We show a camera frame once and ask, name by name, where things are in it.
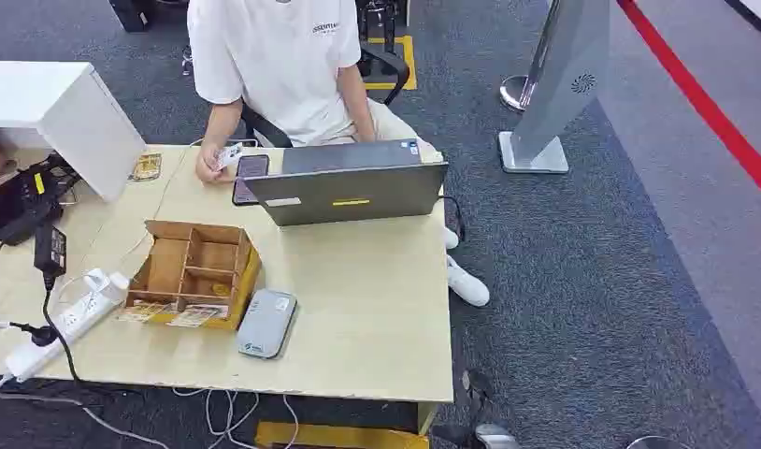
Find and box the yellow patterned card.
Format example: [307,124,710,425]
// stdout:
[130,152,164,182]

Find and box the pale printed card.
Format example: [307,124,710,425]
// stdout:
[166,304,228,329]

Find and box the black device with yellow label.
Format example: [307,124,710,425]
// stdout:
[0,167,65,247]

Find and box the black power cable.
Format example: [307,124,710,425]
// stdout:
[9,273,82,383]

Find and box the chrome stanchion base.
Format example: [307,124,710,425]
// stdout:
[499,74,533,113]

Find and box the black machine base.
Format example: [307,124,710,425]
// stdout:
[355,0,412,77]

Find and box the black power adapter brick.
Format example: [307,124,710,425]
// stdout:
[33,224,68,279]

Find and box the grey laptop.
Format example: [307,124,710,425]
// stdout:
[240,138,450,228]

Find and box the black smartphone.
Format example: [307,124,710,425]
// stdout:
[231,153,271,207]

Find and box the wooden card box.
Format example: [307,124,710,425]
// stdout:
[123,220,263,332]

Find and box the black office chair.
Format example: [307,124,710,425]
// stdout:
[238,41,411,149]

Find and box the yellow printed card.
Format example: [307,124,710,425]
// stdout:
[116,300,171,325]

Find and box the white cabinet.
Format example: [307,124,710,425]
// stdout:
[0,60,148,204]

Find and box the white cable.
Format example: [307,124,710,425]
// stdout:
[169,387,301,449]

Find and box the white card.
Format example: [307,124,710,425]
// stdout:
[214,142,245,172]

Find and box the white plug adapter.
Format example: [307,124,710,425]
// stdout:
[82,268,132,304]

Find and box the grey card reader device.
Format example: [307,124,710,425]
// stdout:
[237,288,299,361]

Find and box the grey kiosk stand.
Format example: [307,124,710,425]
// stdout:
[497,0,612,175]

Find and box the person's right hand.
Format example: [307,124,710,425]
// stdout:
[194,146,236,186]

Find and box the white power strip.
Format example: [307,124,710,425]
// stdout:
[4,280,122,383]

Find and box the person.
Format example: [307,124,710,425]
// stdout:
[186,0,492,309]

